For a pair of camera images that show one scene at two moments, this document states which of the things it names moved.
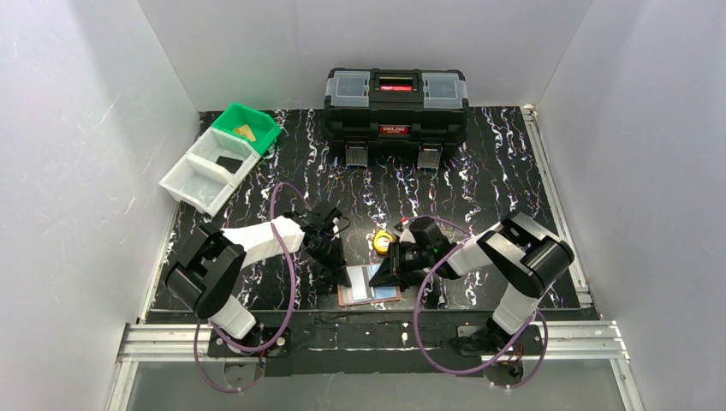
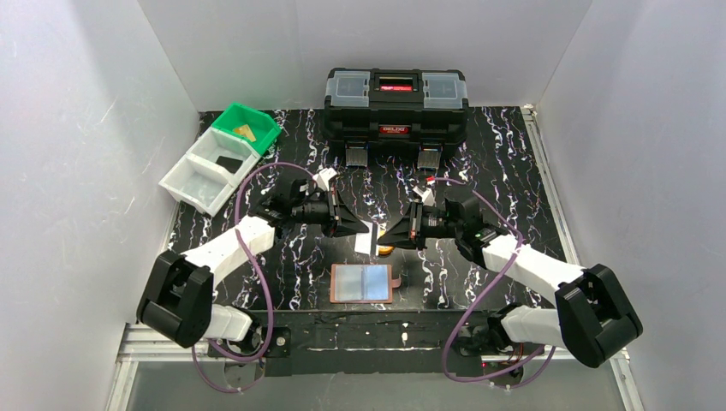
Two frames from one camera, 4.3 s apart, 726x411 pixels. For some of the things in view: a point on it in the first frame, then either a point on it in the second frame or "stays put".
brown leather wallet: (361, 292) stays put
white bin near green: (216, 143) stays put
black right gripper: (401, 263) → (417, 223)
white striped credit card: (360, 276) → (363, 241)
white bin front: (199, 183) stays put
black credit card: (231, 164) stays put
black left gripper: (327, 247) → (334, 211)
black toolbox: (396, 109) stays put
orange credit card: (246, 130) stays put
